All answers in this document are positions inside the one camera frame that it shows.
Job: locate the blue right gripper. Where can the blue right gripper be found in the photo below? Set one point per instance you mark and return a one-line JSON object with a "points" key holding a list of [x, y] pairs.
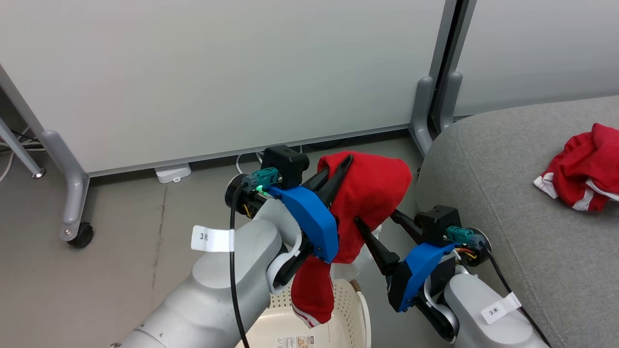
{"points": [[417, 275]]}

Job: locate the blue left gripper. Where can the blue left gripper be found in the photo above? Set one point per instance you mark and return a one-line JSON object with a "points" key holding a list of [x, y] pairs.
{"points": [[312, 222]]}

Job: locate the red garment with white stripes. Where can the red garment with white stripes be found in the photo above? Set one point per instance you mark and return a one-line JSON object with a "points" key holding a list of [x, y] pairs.
{"points": [[372, 193]]}

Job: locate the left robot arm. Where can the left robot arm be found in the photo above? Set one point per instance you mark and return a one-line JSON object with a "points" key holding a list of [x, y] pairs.
{"points": [[217, 299]]}

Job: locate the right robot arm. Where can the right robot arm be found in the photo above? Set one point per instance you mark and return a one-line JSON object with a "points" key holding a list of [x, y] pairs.
{"points": [[476, 319]]}

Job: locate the grey fabric sofa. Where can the grey fabric sofa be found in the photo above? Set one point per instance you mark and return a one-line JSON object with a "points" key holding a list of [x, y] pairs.
{"points": [[532, 241]]}

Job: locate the green left wrist connector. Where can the green left wrist connector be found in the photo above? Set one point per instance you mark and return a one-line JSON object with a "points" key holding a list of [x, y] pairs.
{"points": [[263, 178]]}

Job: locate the green wrist connector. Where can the green wrist connector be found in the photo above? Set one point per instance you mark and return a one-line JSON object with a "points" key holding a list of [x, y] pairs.
{"points": [[462, 237], [263, 178]]}

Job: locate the green right wrist connector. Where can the green right wrist connector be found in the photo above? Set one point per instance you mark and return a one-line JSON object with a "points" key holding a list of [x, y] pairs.
{"points": [[462, 237]]}

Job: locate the beige perforated laundry basket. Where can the beige perforated laundry basket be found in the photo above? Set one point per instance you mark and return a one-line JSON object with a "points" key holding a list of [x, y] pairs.
{"points": [[344, 309]]}

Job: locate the wide white partition panel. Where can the wide white partition panel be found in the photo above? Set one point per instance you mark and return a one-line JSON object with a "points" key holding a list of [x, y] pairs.
{"points": [[217, 72]]}

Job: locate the small white floor box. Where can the small white floor box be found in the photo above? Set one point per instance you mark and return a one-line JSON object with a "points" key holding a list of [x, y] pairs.
{"points": [[172, 172]]}

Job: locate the red and white crumpled garment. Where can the red and white crumpled garment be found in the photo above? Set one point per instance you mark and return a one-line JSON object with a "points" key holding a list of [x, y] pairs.
{"points": [[580, 164]]}

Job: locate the black caster wheel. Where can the black caster wheel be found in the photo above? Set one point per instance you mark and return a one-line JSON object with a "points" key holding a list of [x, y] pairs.
{"points": [[81, 236]]}

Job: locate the grey partition foot with caster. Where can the grey partition foot with caster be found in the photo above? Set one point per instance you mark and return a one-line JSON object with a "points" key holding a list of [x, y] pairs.
{"points": [[72, 193]]}

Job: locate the thin grey metal leg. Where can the thin grey metal leg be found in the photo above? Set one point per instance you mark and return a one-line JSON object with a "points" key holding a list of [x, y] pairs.
{"points": [[19, 147]]}

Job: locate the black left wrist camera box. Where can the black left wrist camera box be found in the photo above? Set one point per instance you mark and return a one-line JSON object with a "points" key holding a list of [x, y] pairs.
{"points": [[285, 162]]}

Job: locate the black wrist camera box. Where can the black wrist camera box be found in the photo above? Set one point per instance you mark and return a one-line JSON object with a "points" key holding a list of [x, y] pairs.
{"points": [[437, 218], [285, 162]]}

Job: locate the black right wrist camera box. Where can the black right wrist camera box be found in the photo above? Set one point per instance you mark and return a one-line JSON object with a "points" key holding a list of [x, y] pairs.
{"points": [[437, 218]]}

